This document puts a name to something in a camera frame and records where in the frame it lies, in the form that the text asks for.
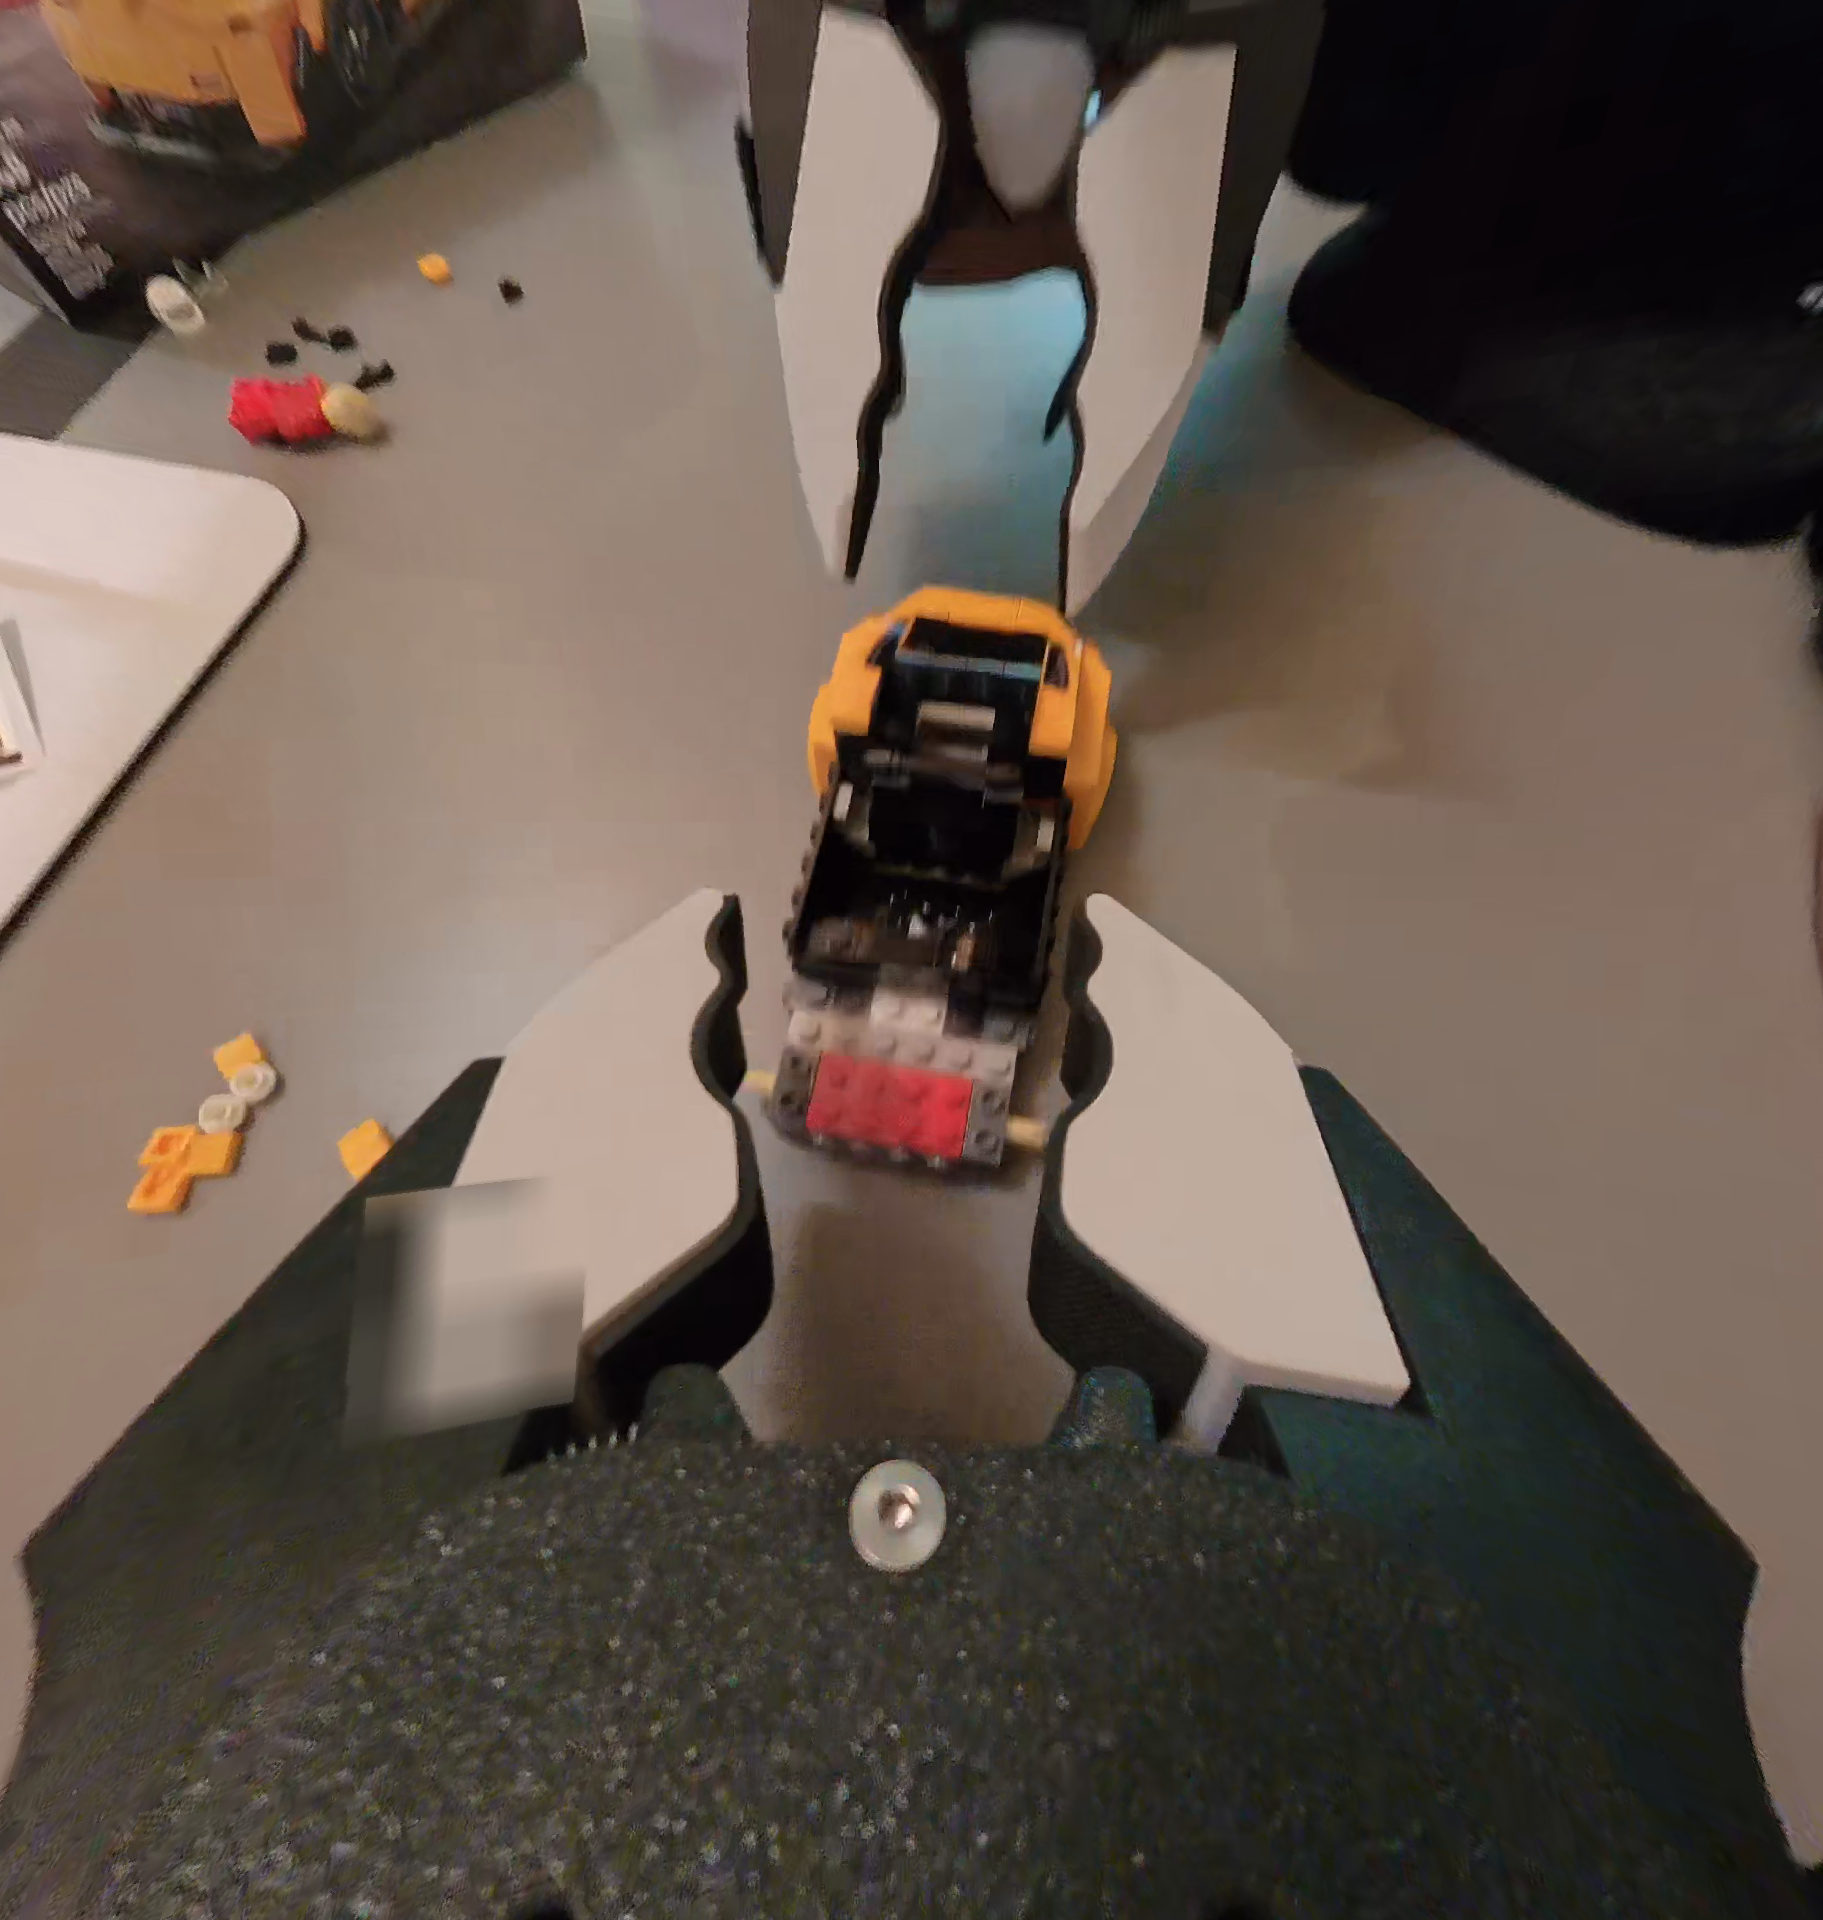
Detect person's right hand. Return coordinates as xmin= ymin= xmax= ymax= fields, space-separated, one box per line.
xmin=911 ymin=167 xmax=1085 ymax=287

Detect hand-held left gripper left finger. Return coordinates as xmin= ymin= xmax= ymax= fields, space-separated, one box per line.
xmin=451 ymin=888 xmax=776 ymax=1426

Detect black lego car box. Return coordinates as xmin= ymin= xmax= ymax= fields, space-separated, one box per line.
xmin=0 ymin=0 xmax=589 ymax=333

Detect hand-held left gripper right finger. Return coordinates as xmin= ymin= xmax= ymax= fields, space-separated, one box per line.
xmin=1027 ymin=894 xmax=1416 ymax=1452

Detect scattered small black lego pieces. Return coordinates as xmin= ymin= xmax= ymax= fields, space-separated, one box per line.
xmin=264 ymin=274 xmax=528 ymax=394

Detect white and wooden book stand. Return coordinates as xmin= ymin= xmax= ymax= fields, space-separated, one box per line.
xmin=0 ymin=424 xmax=308 ymax=1008

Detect orange and black lego car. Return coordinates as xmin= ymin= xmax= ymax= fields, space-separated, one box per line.
xmin=745 ymin=584 xmax=1123 ymax=1188

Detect small orange lego pieces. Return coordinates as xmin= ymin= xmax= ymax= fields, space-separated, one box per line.
xmin=123 ymin=1030 xmax=395 ymax=1217

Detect red lego minifigure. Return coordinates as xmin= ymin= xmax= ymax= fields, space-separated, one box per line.
xmin=227 ymin=373 xmax=392 ymax=449

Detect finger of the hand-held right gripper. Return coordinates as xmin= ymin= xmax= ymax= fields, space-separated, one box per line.
xmin=773 ymin=0 xmax=955 ymax=584
xmin=1045 ymin=35 xmax=1246 ymax=615

